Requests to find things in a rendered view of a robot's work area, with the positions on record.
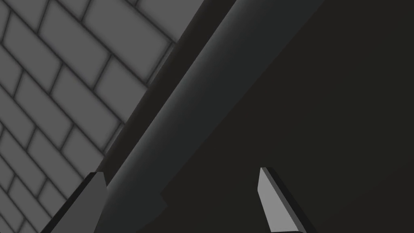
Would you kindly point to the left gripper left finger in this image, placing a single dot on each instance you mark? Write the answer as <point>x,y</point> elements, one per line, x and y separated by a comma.
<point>83,207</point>

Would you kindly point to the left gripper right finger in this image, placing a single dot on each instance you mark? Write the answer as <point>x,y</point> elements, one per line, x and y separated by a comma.
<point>278,207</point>

